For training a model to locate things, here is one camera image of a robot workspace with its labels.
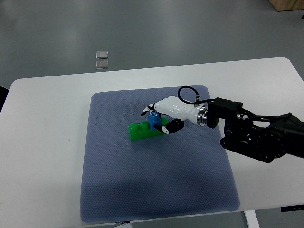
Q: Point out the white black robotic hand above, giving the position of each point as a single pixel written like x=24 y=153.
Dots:
x=179 y=111

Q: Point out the blue toy block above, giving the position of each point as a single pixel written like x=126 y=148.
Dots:
x=153 y=120

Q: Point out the green four-stud toy block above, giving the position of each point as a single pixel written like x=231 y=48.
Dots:
x=142 y=130

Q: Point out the blue-grey textured mat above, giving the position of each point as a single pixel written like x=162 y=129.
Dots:
x=183 y=173

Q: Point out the lower metal floor plate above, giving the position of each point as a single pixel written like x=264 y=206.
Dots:
x=102 y=64

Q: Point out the white table leg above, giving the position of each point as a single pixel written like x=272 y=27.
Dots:
x=251 y=219

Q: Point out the wooden box corner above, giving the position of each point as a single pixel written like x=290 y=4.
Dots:
x=287 y=5

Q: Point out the black table control panel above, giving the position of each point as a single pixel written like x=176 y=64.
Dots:
x=292 y=208

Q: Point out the black object at left edge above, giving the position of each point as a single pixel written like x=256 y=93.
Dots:
x=3 y=95

